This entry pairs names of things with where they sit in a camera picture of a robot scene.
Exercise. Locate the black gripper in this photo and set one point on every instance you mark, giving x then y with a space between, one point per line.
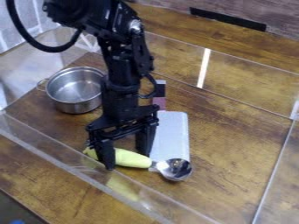
120 121

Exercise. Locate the toy cleaver knife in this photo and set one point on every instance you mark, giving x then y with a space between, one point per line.
172 141

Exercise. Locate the spoon with yellow handle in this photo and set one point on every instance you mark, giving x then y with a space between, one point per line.
176 169

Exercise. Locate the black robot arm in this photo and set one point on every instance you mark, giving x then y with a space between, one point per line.
114 23

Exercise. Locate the clear acrylic table barrier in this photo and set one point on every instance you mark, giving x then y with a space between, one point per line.
244 114

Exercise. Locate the small steel pot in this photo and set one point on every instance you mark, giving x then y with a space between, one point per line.
74 89

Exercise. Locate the black wall strip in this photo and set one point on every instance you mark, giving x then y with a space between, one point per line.
229 19

